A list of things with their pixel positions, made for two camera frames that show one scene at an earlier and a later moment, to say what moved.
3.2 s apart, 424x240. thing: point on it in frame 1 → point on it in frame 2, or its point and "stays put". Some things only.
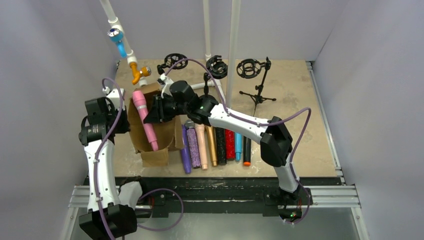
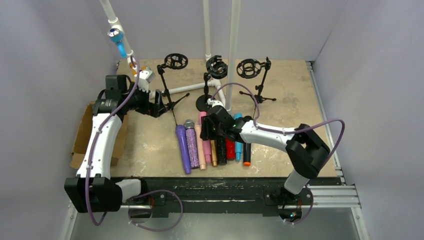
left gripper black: [110, 117] → [154, 107]
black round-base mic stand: [218, 69] stays put
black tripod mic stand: [171, 59] stays put
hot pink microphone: [139, 99] → [206, 144]
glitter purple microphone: [190, 125] stays put
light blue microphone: [238, 146] stays put
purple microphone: [185, 151] stays put
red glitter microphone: [230, 144] stays put
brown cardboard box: [169, 134] → [82, 134]
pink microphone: [199, 128] stays put
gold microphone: [211, 136] stays put
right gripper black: [158, 109] → [208, 124]
